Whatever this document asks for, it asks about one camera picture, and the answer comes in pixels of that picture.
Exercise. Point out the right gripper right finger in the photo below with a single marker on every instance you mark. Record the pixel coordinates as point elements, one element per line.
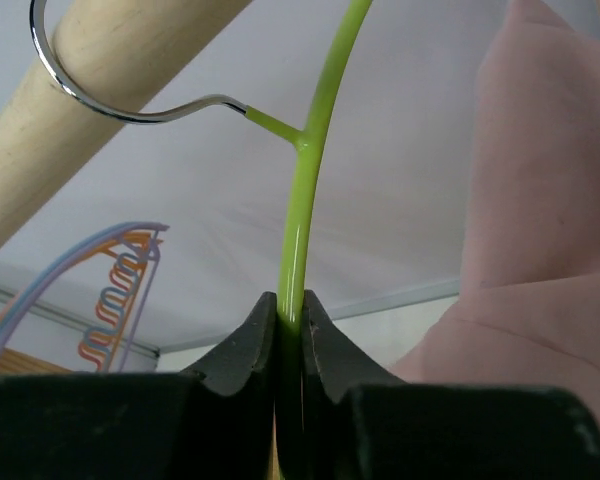
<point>331,362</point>

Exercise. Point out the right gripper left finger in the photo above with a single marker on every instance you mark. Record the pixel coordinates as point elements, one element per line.
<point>243,360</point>

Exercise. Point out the green clothes hanger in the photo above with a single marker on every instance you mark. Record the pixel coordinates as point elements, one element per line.
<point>309,144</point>

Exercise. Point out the purple clothes hanger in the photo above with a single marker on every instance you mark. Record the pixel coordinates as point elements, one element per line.
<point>140,300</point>

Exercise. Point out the pink trousers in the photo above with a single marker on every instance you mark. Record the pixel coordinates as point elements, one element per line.
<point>528,309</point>

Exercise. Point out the blue clothes hanger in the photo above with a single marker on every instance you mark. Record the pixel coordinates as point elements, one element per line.
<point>110,300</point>

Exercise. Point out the orange clothes hanger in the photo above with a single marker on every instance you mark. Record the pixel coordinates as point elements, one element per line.
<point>119,307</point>

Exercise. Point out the wooden clothes rack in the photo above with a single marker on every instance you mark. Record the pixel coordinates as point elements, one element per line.
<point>19,305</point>

